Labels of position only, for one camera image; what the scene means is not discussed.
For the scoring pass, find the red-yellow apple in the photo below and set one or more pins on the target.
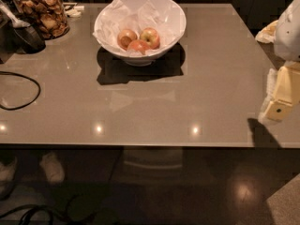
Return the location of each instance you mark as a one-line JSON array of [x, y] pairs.
[[125, 37], [151, 37]]

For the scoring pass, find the glass jar of dried chips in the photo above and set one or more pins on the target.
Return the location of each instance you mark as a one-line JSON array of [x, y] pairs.
[[48, 15]]

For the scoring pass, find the white spoon handle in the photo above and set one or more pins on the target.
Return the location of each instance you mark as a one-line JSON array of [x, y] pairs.
[[17, 23]]

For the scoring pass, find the black round scoop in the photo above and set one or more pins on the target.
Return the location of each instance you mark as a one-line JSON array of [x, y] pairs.
[[29, 39]]

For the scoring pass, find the white paper bowl liner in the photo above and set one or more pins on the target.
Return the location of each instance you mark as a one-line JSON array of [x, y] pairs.
[[112, 22]]

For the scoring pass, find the right red-yellow apple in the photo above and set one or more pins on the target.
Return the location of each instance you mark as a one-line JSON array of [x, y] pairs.
[[151, 37]]

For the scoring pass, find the white shoe right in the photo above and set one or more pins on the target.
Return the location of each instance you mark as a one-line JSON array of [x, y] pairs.
[[52, 168]]

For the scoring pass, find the left red-yellow apple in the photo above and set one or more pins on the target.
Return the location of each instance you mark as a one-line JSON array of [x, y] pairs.
[[125, 37]]

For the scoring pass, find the small white items behind jar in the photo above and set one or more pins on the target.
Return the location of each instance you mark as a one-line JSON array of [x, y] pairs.
[[74, 10]]

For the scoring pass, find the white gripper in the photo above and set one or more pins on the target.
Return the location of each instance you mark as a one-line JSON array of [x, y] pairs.
[[289, 35]]

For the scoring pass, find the dark appliance at left edge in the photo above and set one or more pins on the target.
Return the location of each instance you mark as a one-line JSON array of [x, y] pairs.
[[8, 44]]

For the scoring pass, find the white shoe left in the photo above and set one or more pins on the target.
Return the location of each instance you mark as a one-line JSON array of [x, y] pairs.
[[7, 174]]

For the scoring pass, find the yellow-white cloth at table edge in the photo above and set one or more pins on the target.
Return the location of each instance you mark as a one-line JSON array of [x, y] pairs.
[[267, 34]]

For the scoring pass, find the front red apple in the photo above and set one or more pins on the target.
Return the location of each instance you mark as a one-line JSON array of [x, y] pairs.
[[138, 45]]

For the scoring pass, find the white shoe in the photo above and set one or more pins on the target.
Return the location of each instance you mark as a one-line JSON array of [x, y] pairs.
[[7, 174], [52, 168]]

